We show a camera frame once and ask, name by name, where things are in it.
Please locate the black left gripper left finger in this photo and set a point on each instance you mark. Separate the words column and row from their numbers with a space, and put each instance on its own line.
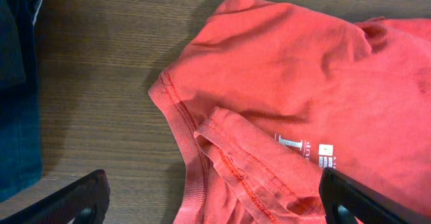
column 85, row 201

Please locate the red t-shirt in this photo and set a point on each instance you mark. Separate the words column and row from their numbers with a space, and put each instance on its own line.
column 268, row 94

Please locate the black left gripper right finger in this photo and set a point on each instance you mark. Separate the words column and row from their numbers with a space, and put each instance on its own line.
column 347, row 201

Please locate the navy white striped folded garment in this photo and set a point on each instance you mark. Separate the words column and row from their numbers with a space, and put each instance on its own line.
column 21, row 161

